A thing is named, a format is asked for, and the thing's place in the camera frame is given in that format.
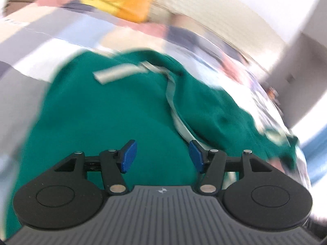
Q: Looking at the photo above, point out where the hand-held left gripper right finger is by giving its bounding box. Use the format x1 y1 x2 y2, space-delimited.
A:
189 140 275 194

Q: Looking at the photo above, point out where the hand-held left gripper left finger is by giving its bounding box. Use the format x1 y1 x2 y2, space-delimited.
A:
55 140 138 194

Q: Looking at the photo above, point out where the green hoodie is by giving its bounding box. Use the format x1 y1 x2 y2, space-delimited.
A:
5 50 299 238

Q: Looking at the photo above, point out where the blue curtain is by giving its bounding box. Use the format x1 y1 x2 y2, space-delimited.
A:
301 125 327 187

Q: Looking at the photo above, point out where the grey wardrobe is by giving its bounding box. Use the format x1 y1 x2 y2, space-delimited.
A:
266 31 327 130

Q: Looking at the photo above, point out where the cream quilted headboard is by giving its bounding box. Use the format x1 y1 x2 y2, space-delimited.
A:
148 0 271 74

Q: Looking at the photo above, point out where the checkered blanket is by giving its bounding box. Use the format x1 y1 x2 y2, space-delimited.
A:
0 0 311 210

